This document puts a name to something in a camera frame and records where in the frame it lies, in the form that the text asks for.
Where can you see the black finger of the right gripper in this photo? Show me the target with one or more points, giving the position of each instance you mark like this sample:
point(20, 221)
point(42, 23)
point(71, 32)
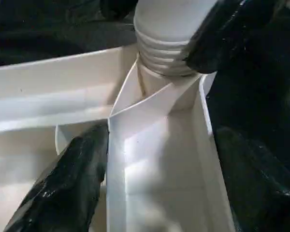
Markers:
point(227, 34)
point(118, 7)

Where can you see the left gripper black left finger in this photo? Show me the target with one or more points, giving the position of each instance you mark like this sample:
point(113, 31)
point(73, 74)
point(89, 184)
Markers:
point(63, 188)

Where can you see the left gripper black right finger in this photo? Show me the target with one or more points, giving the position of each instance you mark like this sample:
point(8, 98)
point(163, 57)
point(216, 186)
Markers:
point(263, 183)

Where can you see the white plastic table leg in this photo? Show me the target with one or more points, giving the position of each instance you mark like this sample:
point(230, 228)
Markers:
point(166, 29)

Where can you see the white plastic table top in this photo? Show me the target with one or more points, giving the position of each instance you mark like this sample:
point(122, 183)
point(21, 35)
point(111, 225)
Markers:
point(154, 159)

